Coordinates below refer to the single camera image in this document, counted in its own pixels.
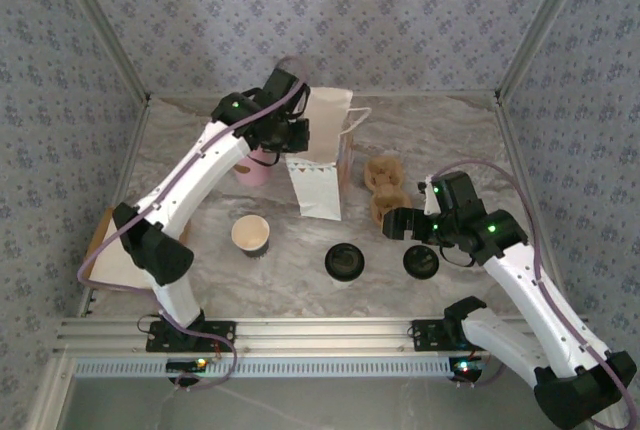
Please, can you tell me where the brown pulp cup carrier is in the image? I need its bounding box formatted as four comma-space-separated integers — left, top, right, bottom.
363, 155, 414, 231

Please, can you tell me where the white paper bag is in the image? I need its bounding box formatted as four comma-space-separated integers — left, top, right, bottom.
285, 87, 374, 222

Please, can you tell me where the paper cup with black sleeve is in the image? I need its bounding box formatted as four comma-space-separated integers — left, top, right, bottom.
230, 214, 272, 260

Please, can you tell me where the pink sachet holder cup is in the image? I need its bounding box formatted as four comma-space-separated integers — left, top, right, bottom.
234, 147, 275, 187

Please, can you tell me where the small circuit board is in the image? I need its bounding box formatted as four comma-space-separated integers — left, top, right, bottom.
166, 357, 211, 376
448, 357, 487, 382

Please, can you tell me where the wooden tray with napkin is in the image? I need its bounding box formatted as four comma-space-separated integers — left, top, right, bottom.
83, 206, 195, 292

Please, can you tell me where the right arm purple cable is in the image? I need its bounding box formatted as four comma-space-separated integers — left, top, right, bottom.
434, 158, 640, 430

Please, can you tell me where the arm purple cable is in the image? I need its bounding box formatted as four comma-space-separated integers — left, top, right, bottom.
434, 158, 640, 430
77, 54, 311, 394

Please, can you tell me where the aluminium table edge rail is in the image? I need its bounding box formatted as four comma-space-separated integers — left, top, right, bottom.
494, 94, 571, 315
74, 97, 154, 319

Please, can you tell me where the thin aluminium rail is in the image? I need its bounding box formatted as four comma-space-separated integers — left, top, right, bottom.
149, 91, 499, 100

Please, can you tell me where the wide aluminium base rail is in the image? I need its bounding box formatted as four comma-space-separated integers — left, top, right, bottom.
54, 316, 599, 355

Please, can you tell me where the white slotted cable duct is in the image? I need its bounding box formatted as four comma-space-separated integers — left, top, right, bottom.
74, 359, 484, 380

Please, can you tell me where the aluminium frame post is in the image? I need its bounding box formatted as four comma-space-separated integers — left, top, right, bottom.
49, 0, 151, 101
497, 0, 596, 96

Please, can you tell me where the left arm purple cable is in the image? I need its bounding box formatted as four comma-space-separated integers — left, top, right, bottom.
77, 54, 311, 394

